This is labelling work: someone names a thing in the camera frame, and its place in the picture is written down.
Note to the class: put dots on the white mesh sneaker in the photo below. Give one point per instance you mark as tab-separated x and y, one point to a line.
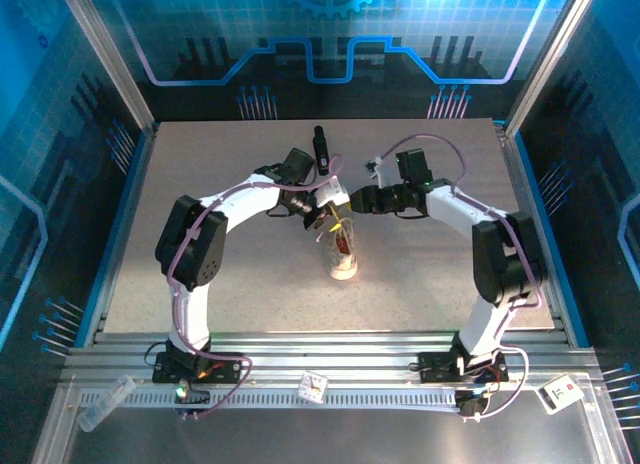
342	261

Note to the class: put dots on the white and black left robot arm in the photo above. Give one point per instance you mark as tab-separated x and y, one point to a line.
192	249

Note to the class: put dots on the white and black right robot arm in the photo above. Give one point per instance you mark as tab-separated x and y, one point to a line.
505	264

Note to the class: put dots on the black bottle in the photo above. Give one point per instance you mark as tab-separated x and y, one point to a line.
320	144

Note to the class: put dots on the small white clock card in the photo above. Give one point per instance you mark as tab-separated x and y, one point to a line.
313	386

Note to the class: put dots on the white device with red mark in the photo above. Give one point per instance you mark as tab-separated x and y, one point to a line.
560	394

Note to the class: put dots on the clear plastic box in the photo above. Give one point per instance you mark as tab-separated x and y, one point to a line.
102	403

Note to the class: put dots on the aluminium frame rail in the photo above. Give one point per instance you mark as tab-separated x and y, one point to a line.
325	351

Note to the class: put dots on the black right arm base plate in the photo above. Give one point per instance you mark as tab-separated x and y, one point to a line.
435	366

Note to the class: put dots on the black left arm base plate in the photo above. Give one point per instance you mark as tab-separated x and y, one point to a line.
225	366

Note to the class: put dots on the aluminium frame post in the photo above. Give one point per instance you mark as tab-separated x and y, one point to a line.
107	59
550	59

